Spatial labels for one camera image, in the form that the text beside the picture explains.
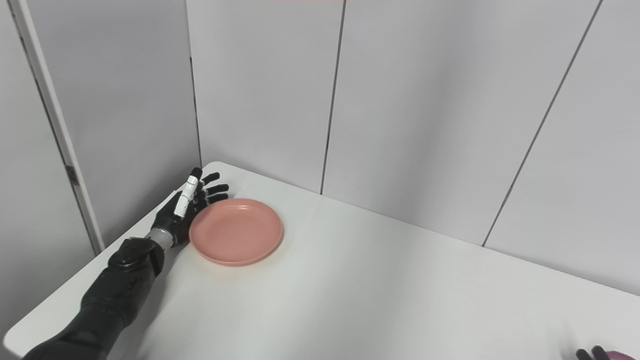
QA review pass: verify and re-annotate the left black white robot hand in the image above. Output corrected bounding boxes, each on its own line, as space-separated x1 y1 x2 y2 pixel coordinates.
150 167 230 246

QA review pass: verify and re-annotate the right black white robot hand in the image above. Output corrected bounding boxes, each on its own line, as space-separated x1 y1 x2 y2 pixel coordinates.
576 345 612 360

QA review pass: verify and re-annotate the pink round plate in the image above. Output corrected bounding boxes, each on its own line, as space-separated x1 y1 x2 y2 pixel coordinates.
188 198 284 267

